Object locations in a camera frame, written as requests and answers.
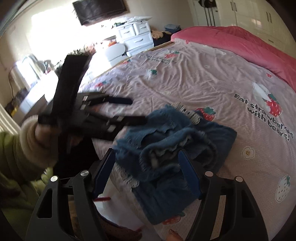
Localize blue denim pants lace hem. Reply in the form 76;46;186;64
114;104;237;225

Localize green sleeved left forearm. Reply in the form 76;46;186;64
1;116;58;237

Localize person's left hand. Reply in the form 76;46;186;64
35;123;61;149

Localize white drawer dresser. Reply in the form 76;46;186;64
105;19;154;66

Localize blue folded clothes pile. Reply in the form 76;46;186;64
165;24;182;34

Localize pink strawberry print bedsheet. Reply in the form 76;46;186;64
79;39;295;239

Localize red pink folded quilt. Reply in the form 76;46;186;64
171;26;295;90

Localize hanging bags on door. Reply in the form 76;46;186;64
198;0;217;26

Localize white wardrobe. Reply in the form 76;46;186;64
189;0;295;57

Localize black wall television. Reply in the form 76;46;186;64
72;0;127;25

